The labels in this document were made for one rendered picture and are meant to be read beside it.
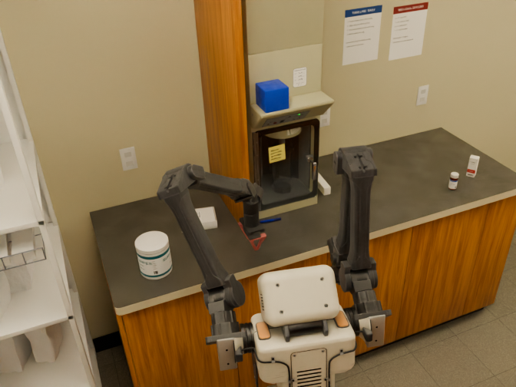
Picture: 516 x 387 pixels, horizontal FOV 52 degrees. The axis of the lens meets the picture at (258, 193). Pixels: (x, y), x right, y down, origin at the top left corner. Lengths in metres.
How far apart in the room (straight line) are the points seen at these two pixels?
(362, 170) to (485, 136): 2.26
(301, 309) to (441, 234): 1.38
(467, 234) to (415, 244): 0.32
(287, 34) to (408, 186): 1.04
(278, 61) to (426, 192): 1.03
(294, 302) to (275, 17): 1.09
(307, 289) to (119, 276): 0.98
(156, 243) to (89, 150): 0.64
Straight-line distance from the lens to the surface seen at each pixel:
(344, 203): 1.65
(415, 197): 2.65
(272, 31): 2.09
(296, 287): 1.47
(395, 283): 2.75
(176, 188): 1.50
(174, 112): 2.54
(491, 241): 3.03
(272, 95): 2.05
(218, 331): 1.57
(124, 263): 2.29
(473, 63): 3.37
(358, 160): 1.55
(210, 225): 2.39
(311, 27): 2.16
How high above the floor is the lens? 2.37
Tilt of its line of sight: 33 degrees down
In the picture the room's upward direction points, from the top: 2 degrees counter-clockwise
